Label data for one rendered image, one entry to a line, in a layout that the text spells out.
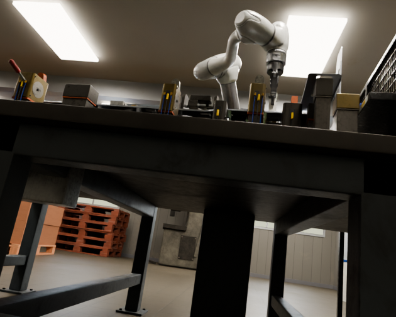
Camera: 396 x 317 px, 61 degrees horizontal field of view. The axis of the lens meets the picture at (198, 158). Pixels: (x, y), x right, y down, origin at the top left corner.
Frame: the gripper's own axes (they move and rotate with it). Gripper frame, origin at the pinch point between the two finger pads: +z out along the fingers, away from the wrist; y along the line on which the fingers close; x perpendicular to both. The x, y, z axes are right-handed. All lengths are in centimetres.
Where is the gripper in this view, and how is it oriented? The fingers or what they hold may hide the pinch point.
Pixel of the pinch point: (272, 106)
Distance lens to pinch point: 152.2
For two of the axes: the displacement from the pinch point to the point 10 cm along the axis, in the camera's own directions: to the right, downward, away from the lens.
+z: -1.3, 9.6, -2.6
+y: -1.8, -2.8, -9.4
